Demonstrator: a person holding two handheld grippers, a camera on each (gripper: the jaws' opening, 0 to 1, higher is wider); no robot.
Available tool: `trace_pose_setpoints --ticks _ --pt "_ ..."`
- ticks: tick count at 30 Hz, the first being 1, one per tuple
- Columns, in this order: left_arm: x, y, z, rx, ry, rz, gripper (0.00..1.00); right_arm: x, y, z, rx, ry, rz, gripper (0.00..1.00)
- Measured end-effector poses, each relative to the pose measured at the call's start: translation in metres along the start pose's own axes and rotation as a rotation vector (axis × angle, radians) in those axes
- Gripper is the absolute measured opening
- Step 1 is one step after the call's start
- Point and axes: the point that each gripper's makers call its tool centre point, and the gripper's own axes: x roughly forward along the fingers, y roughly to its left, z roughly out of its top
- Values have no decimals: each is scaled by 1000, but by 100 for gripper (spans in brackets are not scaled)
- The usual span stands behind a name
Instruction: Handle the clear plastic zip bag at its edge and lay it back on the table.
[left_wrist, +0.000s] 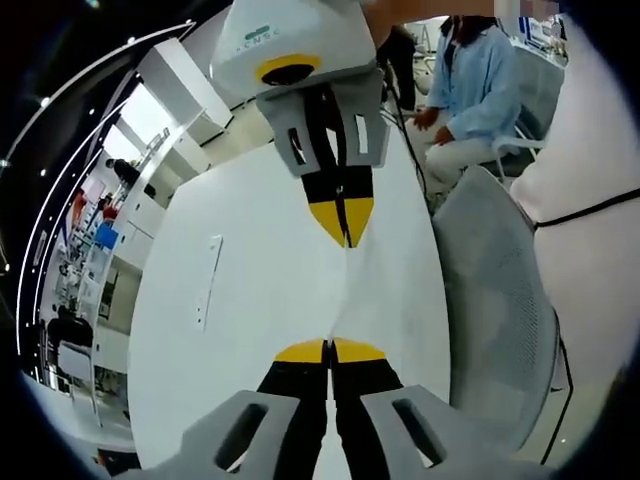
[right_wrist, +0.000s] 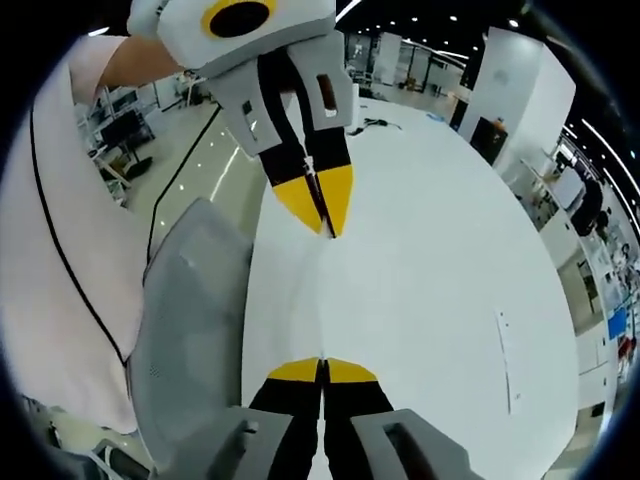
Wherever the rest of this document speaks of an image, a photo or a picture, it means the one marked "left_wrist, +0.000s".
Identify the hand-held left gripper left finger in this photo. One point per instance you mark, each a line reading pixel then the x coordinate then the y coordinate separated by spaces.
pixel 285 380

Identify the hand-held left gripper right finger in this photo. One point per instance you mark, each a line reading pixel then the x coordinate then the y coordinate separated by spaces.
pixel 370 380

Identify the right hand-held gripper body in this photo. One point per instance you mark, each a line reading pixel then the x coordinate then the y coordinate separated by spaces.
pixel 300 35

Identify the clear food packaging bag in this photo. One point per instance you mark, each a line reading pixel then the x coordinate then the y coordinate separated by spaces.
pixel 340 295

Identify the white square pillar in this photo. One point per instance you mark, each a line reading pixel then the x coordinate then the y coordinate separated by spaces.
pixel 190 95

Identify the white table cover strip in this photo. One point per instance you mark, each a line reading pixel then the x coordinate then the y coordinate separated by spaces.
pixel 209 280

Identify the grey mesh chair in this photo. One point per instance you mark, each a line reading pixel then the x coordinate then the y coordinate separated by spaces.
pixel 500 300

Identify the long white counter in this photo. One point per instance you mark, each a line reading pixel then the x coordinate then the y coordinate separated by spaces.
pixel 145 200

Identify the blue bin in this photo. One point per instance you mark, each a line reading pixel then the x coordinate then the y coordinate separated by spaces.
pixel 106 235

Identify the person's light beige garment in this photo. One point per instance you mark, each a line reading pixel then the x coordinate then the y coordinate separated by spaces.
pixel 595 310

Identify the white frame chair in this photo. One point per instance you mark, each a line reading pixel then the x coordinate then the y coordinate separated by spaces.
pixel 520 150

